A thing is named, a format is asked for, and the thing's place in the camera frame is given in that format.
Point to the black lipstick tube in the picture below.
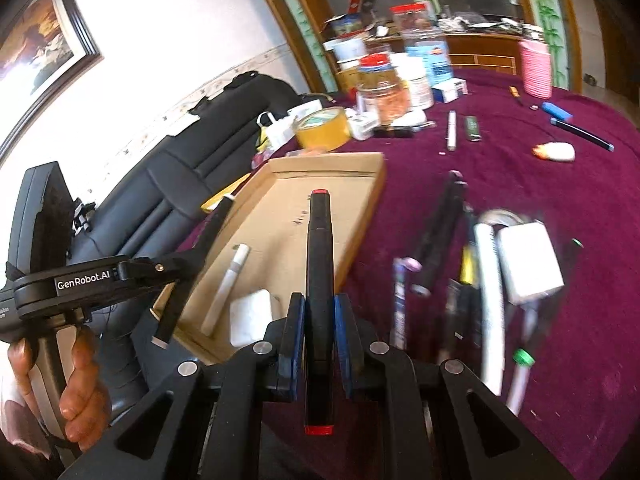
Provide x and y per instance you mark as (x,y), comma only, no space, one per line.
(393,133)

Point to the pink knitted bottle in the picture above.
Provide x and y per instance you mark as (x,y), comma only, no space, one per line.
(536,62)

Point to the long white marker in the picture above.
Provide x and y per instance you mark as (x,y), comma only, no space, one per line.
(494,336)

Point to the blue label plastic jar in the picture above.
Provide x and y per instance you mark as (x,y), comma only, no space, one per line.
(432,49)

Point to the black marker pair lower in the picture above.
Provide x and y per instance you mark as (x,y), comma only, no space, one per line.
(424,284)

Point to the black electrical tape roll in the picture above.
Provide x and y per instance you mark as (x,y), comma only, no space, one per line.
(502,218)

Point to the purple clear pen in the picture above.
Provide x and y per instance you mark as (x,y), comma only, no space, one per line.
(402,267)

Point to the white marker green cap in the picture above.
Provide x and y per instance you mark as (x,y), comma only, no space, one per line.
(537,324)

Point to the green lighter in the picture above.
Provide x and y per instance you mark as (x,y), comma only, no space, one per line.
(472,129)

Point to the small white marker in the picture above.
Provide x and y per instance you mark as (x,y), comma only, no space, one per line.
(225,288)

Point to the cardboard tray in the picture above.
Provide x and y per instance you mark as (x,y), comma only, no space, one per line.
(271,214)

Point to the white slim pen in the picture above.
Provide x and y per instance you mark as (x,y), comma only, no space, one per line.
(452,131)

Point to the black marker pair upper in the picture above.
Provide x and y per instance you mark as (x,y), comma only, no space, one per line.
(425,240)

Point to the black gel pen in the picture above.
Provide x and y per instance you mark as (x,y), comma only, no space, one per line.
(462,326)

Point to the yellow packing tape roll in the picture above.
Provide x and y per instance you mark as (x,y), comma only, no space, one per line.
(326,129)

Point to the black marker red cap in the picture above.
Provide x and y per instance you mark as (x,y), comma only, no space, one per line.
(319,318)

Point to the framed picture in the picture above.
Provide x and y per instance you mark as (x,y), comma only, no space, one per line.
(46,49)

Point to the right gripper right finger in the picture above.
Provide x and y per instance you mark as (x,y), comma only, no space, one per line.
(438,421)

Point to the yellow black pen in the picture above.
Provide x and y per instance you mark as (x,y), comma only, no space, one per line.
(468,270)

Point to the white tumbler cup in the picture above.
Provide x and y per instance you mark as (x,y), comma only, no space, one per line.
(432,8)

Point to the white paper bag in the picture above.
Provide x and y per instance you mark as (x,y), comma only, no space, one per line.
(274,133)

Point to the black leather sofa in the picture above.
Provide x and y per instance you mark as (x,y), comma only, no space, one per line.
(154,209)

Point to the person left hand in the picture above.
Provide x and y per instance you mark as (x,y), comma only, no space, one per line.
(85,403)

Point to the black pen far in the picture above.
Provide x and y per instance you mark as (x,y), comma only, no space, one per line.
(583,134)

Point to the small white orange bottle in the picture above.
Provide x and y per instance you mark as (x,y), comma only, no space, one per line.
(555,151)

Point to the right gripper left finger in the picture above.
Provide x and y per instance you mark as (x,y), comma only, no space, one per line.
(203,421)

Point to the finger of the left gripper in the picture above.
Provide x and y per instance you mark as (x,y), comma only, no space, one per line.
(172,310)
(183,264)

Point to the purple velvet tablecloth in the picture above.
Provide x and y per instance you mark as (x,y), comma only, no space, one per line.
(583,393)

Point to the orange label glass jar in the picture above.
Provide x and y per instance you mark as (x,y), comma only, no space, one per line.
(381,89)

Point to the blue lighter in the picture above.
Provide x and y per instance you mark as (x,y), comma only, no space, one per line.
(556,112)

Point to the red lid jar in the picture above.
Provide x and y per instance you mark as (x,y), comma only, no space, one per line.
(411,18)

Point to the white charger adapter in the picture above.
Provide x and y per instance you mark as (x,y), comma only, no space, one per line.
(528,261)

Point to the white medicine jar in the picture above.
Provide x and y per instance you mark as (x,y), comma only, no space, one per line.
(413,75)

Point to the black marker pair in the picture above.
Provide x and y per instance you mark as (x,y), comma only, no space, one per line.
(424,284)
(425,240)

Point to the white cigarette box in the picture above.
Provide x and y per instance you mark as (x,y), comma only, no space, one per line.
(450,90)

